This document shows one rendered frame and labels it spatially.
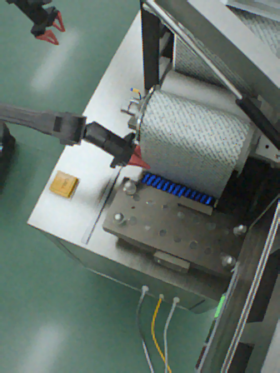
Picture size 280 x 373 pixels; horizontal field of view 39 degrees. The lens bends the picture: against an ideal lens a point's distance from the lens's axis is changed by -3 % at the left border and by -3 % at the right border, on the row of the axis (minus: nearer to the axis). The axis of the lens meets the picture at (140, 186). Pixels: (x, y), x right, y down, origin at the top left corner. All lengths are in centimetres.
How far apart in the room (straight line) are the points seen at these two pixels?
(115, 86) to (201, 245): 66
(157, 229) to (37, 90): 170
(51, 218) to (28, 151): 118
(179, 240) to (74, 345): 117
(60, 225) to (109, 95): 49
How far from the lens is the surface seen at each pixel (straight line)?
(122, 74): 151
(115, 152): 109
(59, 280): 220
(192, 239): 113
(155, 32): 120
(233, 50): 41
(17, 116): 109
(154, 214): 114
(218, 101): 106
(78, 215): 130
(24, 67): 278
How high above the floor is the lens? 213
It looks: 70 degrees down
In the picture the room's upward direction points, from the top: 6 degrees counter-clockwise
